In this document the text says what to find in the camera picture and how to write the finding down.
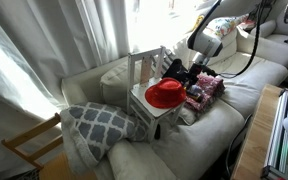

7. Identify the light wooden chair frame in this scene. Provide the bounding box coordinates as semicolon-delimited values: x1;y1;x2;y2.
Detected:
1;112;65;172

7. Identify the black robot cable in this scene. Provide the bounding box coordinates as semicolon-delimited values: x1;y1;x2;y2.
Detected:
217;0;269;80

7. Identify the red patterned fringed scarf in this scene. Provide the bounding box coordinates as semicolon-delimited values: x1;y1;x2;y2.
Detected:
183;72;226;115

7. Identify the grey white patterned pillow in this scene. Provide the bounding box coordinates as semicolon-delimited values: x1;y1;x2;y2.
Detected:
59;101;149;175

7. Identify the black felt hat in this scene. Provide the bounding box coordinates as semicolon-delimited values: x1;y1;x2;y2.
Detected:
161;58;189;84

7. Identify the small cream cushion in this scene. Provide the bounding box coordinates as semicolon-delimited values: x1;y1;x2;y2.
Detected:
178;105;199;127

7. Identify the white curtain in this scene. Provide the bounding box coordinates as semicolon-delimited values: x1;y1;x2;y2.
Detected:
0;0;133;176

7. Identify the floral print pillow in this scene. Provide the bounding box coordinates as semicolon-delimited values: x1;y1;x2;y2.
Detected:
205;13;250;40

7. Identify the silver black bottle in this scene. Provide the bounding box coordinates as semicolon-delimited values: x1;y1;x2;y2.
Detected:
185;93;205;104

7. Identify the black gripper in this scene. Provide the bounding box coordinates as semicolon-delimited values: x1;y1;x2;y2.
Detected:
187;53;219;87

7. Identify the small white wooden chair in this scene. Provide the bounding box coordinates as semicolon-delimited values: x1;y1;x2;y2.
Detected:
126;45;186;143

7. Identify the black floor cable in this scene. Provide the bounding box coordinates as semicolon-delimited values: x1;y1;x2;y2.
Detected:
224;113;252;178

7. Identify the aluminium frame rail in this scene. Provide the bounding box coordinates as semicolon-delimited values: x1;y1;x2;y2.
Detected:
261;89;288;180

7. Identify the orange sequin hat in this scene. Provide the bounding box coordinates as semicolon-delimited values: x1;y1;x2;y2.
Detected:
144;77;188;110

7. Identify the cream fabric sofa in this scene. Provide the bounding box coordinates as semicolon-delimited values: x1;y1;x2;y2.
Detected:
60;18;288;180

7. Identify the light wooden table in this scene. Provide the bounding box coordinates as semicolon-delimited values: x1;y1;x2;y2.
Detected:
230;83;286;180

